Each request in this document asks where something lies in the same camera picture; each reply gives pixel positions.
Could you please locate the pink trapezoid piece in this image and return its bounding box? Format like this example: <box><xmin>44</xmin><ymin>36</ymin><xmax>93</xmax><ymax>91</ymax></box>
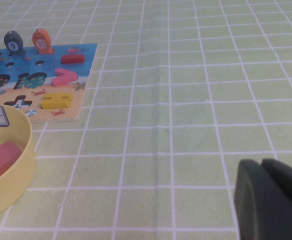
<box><xmin>0</xmin><ymin>141</ymin><xmax>23</xmax><ymax>174</ymax></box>

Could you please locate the colourful wooden puzzle board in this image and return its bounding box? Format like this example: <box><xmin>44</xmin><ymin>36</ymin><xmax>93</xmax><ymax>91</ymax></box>
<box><xmin>0</xmin><ymin>43</ymin><xmax>98</xmax><ymax>124</ymax></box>

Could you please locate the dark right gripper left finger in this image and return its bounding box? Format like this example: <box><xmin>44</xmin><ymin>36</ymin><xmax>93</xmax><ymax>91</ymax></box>
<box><xmin>233</xmin><ymin>159</ymin><xmax>292</xmax><ymax>240</ymax></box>

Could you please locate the red minus sign piece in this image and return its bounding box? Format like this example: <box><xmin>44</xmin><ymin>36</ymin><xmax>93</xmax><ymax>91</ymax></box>
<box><xmin>60</xmin><ymin>54</ymin><xmax>86</xmax><ymax>65</ymax></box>

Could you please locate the pink greater-than sign piece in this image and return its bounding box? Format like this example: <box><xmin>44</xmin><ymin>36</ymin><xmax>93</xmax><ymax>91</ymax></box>
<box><xmin>51</xmin><ymin>67</ymin><xmax>77</xmax><ymax>87</ymax></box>

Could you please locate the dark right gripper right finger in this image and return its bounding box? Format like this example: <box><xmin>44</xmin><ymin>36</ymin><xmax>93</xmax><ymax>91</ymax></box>
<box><xmin>261</xmin><ymin>158</ymin><xmax>292</xmax><ymax>213</ymax></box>

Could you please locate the yellow equals sign piece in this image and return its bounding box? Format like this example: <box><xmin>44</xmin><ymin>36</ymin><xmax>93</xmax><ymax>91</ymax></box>
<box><xmin>40</xmin><ymin>92</ymin><xmax>74</xmax><ymax>110</ymax></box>

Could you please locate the dark grey fish number nine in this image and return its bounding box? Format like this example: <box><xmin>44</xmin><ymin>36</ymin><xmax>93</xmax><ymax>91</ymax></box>
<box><xmin>3</xmin><ymin>30</ymin><xmax>27</xmax><ymax>56</ymax></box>

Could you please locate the yellow plastic bowl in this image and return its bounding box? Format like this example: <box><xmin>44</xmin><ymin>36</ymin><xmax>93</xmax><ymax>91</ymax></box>
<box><xmin>0</xmin><ymin>104</ymin><xmax>37</xmax><ymax>221</ymax></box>

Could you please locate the orange fish number ten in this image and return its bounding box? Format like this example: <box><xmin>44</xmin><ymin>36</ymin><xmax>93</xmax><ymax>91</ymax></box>
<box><xmin>31</xmin><ymin>28</ymin><xmax>55</xmax><ymax>55</ymax></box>

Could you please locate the green checked tablecloth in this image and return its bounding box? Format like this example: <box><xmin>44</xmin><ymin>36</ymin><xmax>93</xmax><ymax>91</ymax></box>
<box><xmin>0</xmin><ymin>0</ymin><xmax>292</xmax><ymax>240</ymax></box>

